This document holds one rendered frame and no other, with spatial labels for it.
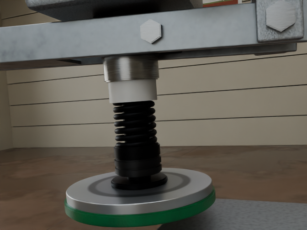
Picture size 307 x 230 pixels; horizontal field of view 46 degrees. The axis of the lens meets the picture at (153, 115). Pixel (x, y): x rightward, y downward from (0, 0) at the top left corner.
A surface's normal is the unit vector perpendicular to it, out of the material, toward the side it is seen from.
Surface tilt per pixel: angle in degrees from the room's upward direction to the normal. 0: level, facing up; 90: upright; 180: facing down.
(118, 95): 90
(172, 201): 90
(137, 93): 90
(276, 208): 0
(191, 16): 90
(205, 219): 0
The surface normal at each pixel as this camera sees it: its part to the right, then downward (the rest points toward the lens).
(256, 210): -0.07, -1.00
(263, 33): -0.24, 0.07
